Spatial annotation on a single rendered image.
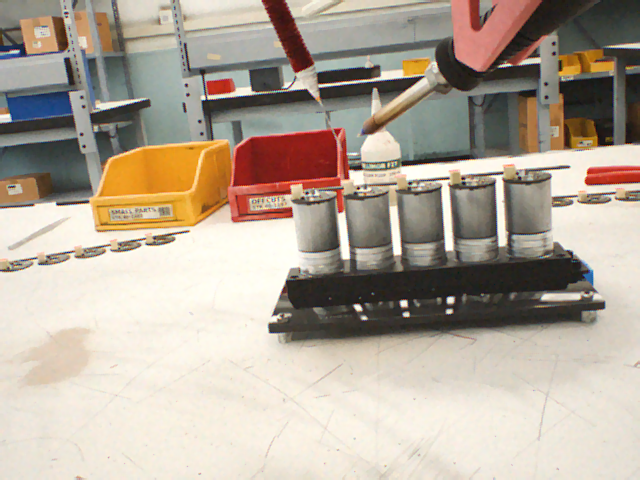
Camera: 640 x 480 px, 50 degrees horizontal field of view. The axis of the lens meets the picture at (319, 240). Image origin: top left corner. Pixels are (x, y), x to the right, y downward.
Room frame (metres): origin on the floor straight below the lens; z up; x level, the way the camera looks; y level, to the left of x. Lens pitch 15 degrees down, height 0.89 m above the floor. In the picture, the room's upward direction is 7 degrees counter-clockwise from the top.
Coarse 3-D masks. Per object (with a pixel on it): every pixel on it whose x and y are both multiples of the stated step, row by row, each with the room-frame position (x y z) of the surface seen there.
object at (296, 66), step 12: (264, 0) 0.34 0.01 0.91; (276, 0) 0.34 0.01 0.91; (276, 12) 0.34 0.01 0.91; (288, 12) 0.34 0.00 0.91; (276, 24) 0.34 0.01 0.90; (288, 24) 0.34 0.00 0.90; (288, 36) 0.34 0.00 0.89; (300, 36) 0.34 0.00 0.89; (288, 48) 0.34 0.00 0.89; (300, 48) 0.34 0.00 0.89; (288, 60) 0.35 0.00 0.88; (300, 60) 0.34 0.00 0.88; (312, 60) 0.35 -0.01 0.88
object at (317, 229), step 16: (304, 208) 0.36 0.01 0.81; (320, 208) 0.35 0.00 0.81; (336, 208) 0.36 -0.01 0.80; (304, 224) 0.36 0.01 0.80; (320, 224) 0.35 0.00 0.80; (336, 224) 0.36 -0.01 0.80; (304, 240) 0.36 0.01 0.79; (320, 240) 0.35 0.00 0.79; (336, 240) 0.36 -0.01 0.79; (304, 256) 0.36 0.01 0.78; (320, 256) 0.35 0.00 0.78; (336, 256) 0.36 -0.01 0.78; (304, 272) 0.36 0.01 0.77; (320, 272) 0.35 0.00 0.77; (336, 272) 0.36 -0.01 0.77
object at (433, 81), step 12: (432, 72) 0.31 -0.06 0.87; (420, 84) 0.32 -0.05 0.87; (432, 84) 0.31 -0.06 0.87; (444, 84) 0.30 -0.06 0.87; (408, 96) 0.32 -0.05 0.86; (420, 96) 0.32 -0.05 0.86; (384, 108) 0.34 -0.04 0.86; (396, 108) 0.33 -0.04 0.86; (408, 108) 0.33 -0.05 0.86; (372, 120) 0.34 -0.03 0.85; (384, 120) 0.34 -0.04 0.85; (372, 132) 0.34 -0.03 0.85
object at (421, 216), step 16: (432, 192) 0.35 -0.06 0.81; (400, 208) 0.35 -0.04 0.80; (416, 208) 0.35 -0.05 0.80; (432, 208) 0.35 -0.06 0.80; (400, 224) 0.36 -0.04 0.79; (416, 224) 0.35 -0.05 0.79; (432, 224) 0.35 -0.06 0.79; (400, 240) 0.36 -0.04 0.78; (416, 240) 0.35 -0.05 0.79; (432, 240) 0.35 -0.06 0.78; (416, 256) 0.35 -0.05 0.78; (432, 256) 0.35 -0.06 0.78
